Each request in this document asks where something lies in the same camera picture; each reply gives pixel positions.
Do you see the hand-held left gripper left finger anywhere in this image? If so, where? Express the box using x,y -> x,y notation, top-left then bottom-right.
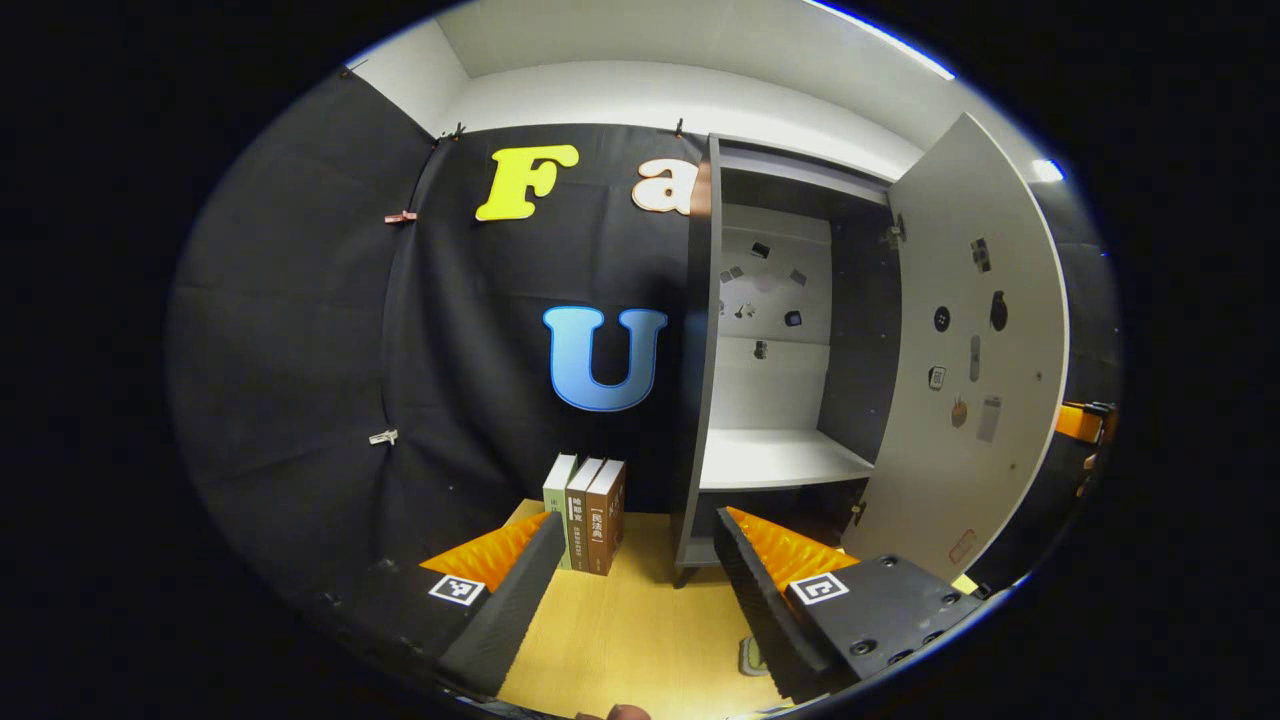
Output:
330,510 -> 568,699

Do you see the dark grey cabinet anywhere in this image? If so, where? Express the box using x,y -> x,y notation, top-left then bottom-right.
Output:
672,132 -> 906,589

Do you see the green book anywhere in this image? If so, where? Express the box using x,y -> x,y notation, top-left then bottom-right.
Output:
543,453 -> 580,571

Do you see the black backdrop cloth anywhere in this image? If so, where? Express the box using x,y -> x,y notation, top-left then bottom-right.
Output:
165,65 -> 1121,601

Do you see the beige cabinet door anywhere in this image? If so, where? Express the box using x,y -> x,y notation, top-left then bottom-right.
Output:
840,112 -> 1071,584

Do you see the brown book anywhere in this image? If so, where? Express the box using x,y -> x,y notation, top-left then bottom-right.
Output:
586,460 -> 629,577

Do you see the grey-brown book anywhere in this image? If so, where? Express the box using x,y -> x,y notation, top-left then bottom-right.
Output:
565,457 -> 607,573

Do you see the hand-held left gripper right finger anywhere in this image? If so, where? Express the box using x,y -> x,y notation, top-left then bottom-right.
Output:
713,506 -> 986,706

